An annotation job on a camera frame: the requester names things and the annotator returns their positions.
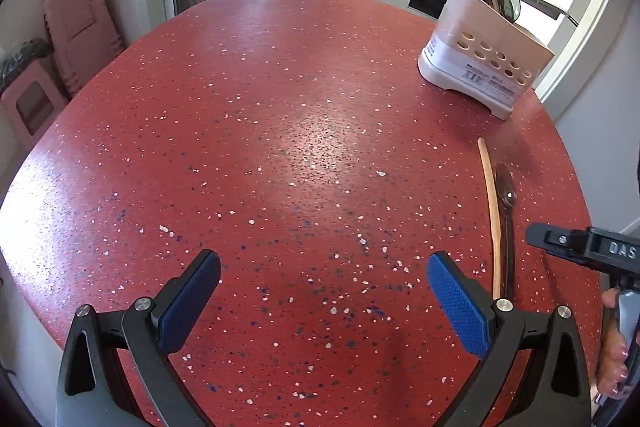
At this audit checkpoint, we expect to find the single pink plastic stool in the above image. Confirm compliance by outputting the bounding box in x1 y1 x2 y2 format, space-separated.
0 61 69 148

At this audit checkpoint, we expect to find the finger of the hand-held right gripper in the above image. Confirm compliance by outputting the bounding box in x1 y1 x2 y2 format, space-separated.
525 222 592 265

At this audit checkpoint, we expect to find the pink and white utensil holder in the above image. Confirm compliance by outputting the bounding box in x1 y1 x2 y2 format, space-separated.
417 0 556 120

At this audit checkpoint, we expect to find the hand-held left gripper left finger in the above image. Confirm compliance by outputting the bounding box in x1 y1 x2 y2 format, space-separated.
56 249 222 427

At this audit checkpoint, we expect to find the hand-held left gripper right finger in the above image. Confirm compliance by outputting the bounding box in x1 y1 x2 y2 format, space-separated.
426 251 593 427

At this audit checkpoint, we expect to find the black door handle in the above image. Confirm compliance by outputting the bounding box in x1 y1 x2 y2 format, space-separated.
519 0 579 28

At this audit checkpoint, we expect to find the person's right hand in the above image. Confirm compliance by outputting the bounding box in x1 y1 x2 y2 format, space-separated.
597 288 629 398

